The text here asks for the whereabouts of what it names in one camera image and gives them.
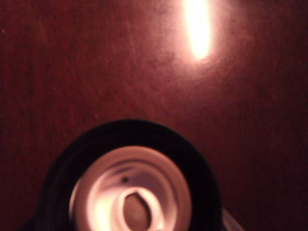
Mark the black thermos bottle cap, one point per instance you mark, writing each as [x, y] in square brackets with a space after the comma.
[134, 192]

